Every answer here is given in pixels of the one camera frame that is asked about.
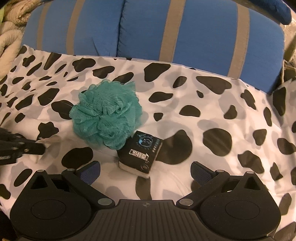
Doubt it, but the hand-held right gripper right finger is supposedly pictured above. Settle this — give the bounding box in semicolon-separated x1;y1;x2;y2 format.
176;161;263;209

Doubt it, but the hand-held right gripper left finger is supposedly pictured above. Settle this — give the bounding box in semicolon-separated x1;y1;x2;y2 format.
29;161;115;209

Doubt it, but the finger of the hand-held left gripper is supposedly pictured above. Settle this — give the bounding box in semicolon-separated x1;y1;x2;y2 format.
0;128;36;149
0;142;46;165

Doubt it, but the black and white box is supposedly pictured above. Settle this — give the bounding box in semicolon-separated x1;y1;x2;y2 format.
118;130;164;179

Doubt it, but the teal mesh bath loofah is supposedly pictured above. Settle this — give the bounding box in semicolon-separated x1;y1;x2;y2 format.
69;79;143;150

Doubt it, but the cow print blanket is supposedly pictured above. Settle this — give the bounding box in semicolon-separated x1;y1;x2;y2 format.
0;44;296;241

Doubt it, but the beige quilt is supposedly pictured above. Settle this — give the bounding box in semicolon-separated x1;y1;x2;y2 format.
0;0;39;80

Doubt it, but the blue striped pillow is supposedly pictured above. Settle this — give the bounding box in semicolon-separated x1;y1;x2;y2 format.
116;0;285;95
24;0;127;57

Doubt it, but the beige woven bag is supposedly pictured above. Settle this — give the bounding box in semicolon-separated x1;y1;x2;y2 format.
280;59;296;83

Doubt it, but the dark blue cushion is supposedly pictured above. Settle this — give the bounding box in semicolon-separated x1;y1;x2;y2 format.
265;0;292;25

